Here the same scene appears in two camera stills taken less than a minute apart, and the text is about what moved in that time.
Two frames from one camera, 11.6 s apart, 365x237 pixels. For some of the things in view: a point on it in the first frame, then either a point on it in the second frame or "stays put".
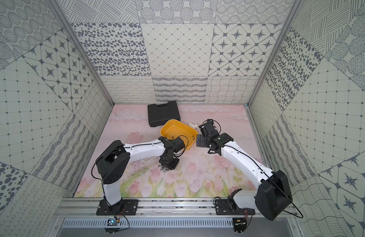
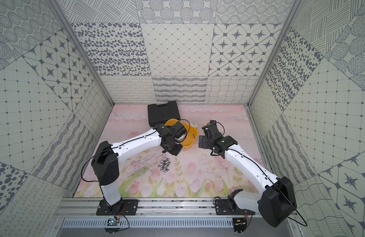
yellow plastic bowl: x=173 y=129 stays put
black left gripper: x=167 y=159 -> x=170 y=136
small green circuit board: x=111 y=221 stays put
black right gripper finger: x=201 y=141 stays put
